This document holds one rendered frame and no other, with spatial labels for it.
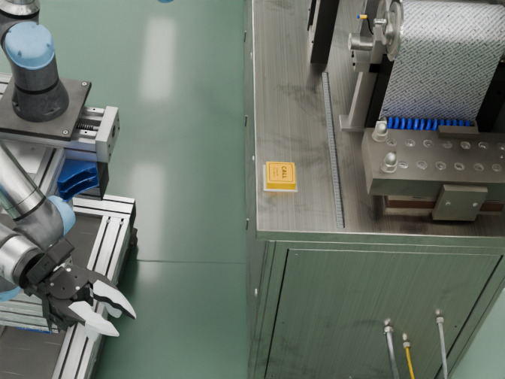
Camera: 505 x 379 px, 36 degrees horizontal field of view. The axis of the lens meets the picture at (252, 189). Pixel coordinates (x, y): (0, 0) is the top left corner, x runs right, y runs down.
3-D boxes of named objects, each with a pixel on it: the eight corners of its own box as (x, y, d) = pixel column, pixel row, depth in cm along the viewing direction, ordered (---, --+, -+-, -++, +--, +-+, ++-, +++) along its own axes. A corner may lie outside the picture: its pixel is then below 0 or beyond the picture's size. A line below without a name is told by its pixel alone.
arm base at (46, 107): (4, 118, 210) (-2, 90, 202) (22, 80, 220) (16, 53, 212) (60, 125, 209) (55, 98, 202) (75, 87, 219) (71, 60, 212)
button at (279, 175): (265, 167, 194) (266, 161, 192) (293, 168, 195) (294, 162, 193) (266, 189, 190) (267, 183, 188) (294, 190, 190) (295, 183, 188)
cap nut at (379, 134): (370, 131, 187) (374, 117, 183) (385, 131, 187) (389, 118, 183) (372, 142, 184) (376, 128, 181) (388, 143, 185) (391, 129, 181)
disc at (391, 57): (382, 32, 187) (395, -20, 176) (385, 32, 188) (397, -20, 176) (390, 74, 178) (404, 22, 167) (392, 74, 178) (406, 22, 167)
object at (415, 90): (378, 118, 191) (394, 60, 177) (473, 122, 193) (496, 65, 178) (379, 119, 191) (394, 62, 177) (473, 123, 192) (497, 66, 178)
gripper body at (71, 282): (98, 306, 136) (45, 272, 140) (98, 274, 130) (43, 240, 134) (68, 335, 131) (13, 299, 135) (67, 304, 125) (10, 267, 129)
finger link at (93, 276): (122, 289, 132) (77, 268, 134) (122, 283, 131) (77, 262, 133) (107, 308, 129) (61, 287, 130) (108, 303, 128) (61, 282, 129)
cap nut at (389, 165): (379, 161, 181) (383, 147, 177) (395, 161, 181) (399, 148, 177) (381, 173, 178) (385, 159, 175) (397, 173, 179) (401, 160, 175)
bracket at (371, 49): (337, 117, 207) (357, 25, 184) (361, 118, 208) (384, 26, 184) (338, 131, 204) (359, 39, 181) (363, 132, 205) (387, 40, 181)
